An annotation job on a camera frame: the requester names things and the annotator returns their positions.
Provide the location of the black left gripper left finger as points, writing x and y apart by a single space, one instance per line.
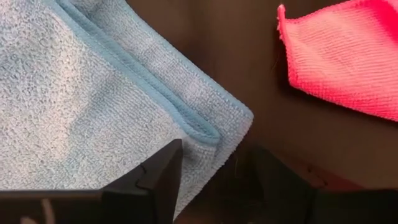
140 199

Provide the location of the light blue microfiber towel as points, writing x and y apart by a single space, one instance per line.
77 109

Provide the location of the pink microfiber towel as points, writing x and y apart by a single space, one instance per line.
342 62

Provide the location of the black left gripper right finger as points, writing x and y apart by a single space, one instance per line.
342 208

